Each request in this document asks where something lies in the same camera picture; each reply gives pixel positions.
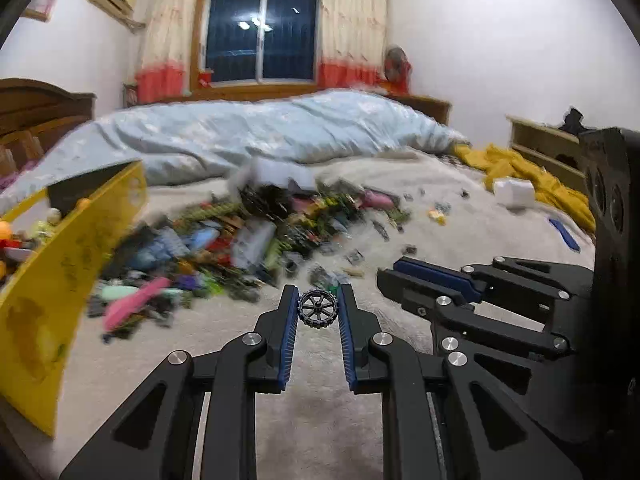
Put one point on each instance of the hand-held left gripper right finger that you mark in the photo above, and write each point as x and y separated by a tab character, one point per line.
348	340

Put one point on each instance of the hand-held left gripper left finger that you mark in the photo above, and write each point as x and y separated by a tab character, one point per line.
288	340

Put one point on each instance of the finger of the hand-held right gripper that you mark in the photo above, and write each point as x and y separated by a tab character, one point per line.
410	292
435	274

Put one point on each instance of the black toy wheel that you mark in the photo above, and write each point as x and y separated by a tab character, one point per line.
319	309

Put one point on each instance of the pile of toy bricks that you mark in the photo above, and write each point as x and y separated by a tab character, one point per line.
225	250

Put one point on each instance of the yellow cardboard box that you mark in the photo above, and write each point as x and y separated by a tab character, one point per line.
65	285

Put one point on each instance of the yellow and white small toy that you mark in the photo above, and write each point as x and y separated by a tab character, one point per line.
438	216

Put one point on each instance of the blue flat toy piece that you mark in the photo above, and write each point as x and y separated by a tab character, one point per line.
565	234

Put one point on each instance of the pink oblong toy piece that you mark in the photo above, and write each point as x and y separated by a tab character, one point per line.
381	199

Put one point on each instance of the yellow plush cloth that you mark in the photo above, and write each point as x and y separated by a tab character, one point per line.
520	170

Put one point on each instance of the black fan-shaped toy piece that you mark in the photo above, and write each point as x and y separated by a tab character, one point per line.
265	202

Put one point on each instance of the large grey plastic toy piece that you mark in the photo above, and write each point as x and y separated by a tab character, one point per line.
280	172

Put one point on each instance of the light wooden cabinet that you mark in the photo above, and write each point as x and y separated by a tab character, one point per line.
540	140

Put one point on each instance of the red standing fan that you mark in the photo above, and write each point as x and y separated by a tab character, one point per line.
397	67

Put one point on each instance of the blue floral duvet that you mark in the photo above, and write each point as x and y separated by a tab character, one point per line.
250	130

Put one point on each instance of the orange toy ball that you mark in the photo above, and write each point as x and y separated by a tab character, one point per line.
83	204

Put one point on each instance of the cream and red curtain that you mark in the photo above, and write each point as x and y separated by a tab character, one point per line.
167	40
352	30

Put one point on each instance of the small red box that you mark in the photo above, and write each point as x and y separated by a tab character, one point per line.
205	77

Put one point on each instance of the wooden framed window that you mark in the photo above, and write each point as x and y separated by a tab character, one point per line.
260	35

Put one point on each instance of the dark wooden headboard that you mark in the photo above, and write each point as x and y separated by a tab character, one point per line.
35	110

